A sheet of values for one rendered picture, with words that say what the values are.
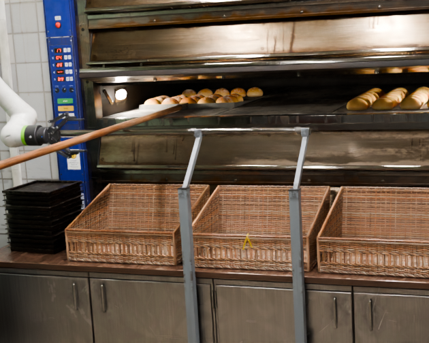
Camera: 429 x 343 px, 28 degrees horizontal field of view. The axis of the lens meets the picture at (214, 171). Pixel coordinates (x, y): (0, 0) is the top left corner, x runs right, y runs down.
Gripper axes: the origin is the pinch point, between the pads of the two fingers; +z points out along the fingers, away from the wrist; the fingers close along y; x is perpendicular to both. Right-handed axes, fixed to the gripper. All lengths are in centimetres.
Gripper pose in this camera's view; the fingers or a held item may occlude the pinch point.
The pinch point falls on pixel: (82, 135)
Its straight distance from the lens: 372.6
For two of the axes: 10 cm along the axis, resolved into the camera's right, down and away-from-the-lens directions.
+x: -3.4, 1.7, -9.3
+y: 0.5, 9.8, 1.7
